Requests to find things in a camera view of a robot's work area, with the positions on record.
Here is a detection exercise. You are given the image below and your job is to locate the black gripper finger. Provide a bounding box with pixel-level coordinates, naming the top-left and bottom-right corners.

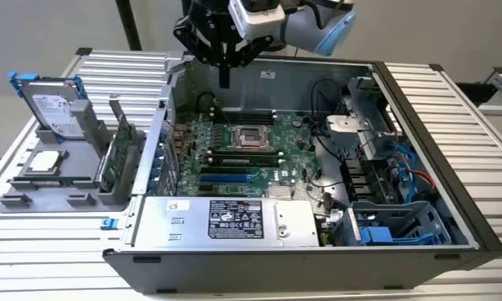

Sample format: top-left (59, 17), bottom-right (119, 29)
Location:
top-left (173, 18), bottom-right (226, 89)
top-left (225, 33), bottom-right (277, 89)

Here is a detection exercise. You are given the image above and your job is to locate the Nvidia Quadro graphics card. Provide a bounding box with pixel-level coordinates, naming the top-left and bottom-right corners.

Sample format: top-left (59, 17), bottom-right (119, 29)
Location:
top-left (94, 95), bottom-right (135, 192)

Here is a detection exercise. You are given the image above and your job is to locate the black stand pole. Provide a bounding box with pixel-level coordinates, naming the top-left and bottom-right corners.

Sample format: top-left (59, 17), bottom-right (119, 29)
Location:
top-left (115, 0), bottom-right (143, 51)

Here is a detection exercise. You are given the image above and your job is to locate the metal locking lever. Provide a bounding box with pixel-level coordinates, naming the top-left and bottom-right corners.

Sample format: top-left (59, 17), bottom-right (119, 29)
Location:
top-left (212, 98), bottom-right (233, 126)

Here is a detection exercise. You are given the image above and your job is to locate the CPU socket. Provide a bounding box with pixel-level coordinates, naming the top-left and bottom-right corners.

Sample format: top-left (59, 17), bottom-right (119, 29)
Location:
top-left (226, 124), bottom-right (273, 150)

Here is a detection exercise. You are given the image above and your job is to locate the metal socket cover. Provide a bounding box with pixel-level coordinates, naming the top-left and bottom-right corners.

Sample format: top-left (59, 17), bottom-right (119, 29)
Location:
top-left (228, 124), bottom-right (273, 149)

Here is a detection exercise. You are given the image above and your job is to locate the green motherboard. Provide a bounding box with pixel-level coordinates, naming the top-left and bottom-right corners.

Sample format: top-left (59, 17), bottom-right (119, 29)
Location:
top-left (174, 111), bottom-right (349, 204)

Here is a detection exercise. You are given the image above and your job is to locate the silver metal drive cage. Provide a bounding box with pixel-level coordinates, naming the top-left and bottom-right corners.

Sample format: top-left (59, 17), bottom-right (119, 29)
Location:
top-left (325, 76), bottom-right (405, 161)

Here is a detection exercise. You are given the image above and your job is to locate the dark RAM stick white label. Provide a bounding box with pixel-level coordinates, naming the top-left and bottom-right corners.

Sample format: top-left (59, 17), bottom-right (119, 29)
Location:
top-left (212, 155), bottom-right (284, 167)

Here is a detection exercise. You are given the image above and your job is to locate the long black expansion slot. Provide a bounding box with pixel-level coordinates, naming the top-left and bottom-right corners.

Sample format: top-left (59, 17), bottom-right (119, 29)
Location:
top-left (199, 166), bottom-right (252, 174)

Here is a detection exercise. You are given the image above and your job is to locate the hard disk in blue carrier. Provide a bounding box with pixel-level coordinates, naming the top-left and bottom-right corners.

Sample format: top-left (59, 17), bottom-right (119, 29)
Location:
top-left (8, 71), bottom-right (91, 145)

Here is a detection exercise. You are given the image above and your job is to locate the blue expansion slot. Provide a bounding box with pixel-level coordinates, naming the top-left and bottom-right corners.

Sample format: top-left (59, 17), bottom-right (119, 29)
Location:
top-left (201, 174), bottom-right (253, 184)

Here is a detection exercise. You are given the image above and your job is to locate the silver heat sink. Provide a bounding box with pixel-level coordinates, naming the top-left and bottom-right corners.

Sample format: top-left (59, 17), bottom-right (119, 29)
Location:
top-left (269, 185), bottom-right (294, 199)

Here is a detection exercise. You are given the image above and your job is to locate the grey parts rack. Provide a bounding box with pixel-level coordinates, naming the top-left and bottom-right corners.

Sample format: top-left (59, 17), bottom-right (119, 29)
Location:
top-left (0, 100), bottom-right (147, 214)

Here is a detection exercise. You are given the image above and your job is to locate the silver CPU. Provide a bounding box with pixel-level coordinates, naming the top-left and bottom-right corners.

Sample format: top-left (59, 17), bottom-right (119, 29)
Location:
top-left (28, 150), bottom-right (67, 172)

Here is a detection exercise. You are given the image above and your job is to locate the green RAM stick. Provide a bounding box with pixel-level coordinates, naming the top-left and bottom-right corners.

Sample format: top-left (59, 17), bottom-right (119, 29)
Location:
top-left (15, 177), bottom-right (94, 186)

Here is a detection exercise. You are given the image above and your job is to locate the silver power supply unit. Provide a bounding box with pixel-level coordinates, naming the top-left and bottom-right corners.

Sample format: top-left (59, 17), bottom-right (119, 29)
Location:
top-left (131, 196), bottom-right (322, 248)

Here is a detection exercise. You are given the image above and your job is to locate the grey disk bay cage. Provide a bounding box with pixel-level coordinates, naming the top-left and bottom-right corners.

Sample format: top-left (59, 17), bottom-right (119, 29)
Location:
top-left (330, 200), bottom-right (455, 248)

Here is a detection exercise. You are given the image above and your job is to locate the blue disk bay latch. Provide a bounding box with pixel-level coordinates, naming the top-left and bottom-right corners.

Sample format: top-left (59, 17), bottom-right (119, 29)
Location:
top-left (360, 226), bottom-right (395, 246)

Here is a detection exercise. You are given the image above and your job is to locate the black grey PC case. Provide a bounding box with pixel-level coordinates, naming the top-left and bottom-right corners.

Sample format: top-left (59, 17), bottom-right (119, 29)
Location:
top-left (102, 51), bottom-right (502, 295)

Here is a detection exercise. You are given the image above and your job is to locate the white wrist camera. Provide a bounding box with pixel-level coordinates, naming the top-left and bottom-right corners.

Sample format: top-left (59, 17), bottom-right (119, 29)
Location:
top-left (228, 0), bottom-right (286, 41)

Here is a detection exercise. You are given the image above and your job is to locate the thick black cable loop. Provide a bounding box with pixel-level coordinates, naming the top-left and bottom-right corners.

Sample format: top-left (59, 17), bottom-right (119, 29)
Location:
top-left (197, 90), bottom-right (217, 110)

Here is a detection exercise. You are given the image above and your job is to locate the thin black wire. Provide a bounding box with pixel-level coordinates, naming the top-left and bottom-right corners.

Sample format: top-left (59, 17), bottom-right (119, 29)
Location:
top-left (310, 78), bottom-right (345, 122)

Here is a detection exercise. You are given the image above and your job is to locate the blue wire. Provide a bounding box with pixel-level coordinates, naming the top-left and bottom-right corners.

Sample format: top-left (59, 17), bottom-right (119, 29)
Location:
top-left (388, 140), bottom-right (419, 203)

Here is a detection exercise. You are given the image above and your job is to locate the red wire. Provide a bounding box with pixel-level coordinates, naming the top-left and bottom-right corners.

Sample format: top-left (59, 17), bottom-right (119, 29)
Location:
top-left (409, 169), bottom-right (437, 189)

